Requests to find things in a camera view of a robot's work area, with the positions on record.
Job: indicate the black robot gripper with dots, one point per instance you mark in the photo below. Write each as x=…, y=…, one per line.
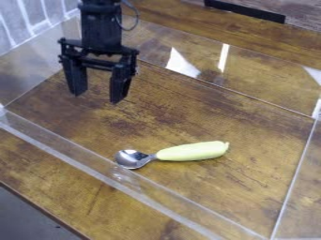
x=99, y=48

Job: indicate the black bar in background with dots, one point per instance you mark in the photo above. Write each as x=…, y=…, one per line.
x=247, y=11

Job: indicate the green handled metal spoon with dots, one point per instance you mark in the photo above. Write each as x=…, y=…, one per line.
x=187, y=152

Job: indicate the clear acrylic enclosure walls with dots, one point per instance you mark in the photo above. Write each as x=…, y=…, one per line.
x=200, y=91

